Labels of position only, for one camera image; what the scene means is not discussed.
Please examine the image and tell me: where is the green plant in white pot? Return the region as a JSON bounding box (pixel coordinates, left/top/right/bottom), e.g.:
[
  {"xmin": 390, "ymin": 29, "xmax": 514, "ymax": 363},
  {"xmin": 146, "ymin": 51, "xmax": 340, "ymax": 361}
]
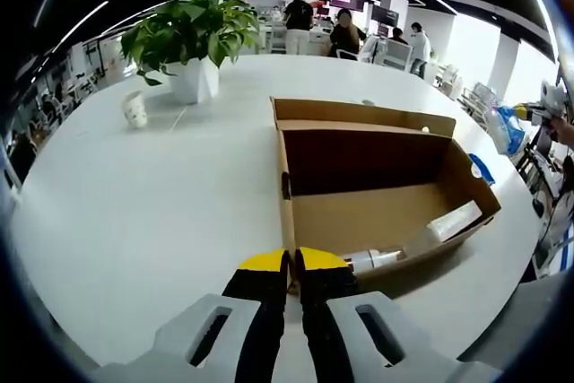
[{"xmin": 120, "ymin": 0, "xmax": 262, "ymax": 105}]

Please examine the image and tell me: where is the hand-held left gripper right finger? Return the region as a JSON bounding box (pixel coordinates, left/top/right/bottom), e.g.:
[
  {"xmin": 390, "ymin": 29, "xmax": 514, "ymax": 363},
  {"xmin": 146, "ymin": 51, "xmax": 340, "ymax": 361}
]
[{"xmin": 294, "ymin": 246, "xmax": 501, "ymax": 383}]

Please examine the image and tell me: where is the white office chair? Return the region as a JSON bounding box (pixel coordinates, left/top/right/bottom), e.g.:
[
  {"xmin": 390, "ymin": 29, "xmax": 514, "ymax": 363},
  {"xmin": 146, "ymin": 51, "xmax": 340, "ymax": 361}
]
[{"xmin": 383, "ymin": 37, "xmax": 413, "ymax": 73}]

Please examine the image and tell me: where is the person's right hand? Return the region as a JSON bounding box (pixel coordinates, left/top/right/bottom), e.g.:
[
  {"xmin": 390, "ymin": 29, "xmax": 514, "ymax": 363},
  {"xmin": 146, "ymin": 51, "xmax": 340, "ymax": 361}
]
[{"xmin": 550, "ymin": 113, "xmax": 574, "ymax": 142}]

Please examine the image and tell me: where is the dark monitor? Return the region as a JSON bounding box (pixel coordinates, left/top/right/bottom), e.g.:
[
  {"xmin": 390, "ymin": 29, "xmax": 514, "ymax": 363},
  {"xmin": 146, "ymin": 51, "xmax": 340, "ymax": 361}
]
[{"xmin": 371, "ymin": 5, "xmax": 400, "ymax": 25}]

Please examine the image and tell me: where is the white pump bottle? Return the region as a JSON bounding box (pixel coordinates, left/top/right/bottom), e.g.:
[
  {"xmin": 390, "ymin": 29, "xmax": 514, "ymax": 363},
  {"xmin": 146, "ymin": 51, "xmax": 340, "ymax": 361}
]
[{"xmin": 343, "ymin": 246, "xmax": 407, "ymax": 274}]

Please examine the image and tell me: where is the light blue soft wipes pack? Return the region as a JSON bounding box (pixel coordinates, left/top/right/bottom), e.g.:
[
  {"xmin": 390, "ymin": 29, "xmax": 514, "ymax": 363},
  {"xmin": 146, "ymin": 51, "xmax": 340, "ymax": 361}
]
[{"xmin": 483, "ymin": 103, "xmax": 526, "ymax": 156}]

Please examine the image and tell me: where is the white cosmetic carton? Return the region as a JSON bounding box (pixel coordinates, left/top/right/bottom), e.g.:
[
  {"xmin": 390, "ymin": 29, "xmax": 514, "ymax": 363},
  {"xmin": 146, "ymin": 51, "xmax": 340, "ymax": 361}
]
[{"xmin": 424, "ymin": 200, "xmax": 484, "ymax": 241}]

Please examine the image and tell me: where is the white patterned paper cup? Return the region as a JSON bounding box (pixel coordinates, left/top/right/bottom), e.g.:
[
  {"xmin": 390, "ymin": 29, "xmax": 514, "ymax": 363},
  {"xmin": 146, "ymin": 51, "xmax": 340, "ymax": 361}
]
[{"xmin": 121, "ymin": 90, "xmax": 148, "ymax": 129}]

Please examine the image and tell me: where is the brown cardboard shoe box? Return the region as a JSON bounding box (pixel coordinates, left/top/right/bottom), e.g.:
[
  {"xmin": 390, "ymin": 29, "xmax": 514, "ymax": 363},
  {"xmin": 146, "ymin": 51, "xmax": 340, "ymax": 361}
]
[{"xmin": 269, "ymin": 95, "xmax": 502, "ymax": 299}]

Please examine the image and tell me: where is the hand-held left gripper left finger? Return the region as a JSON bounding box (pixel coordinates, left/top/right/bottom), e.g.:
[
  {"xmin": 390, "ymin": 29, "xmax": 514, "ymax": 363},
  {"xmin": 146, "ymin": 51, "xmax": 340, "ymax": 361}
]
[{"xmin": 91, "ymin": 248, "xmax": 291, "ymax": 383}]

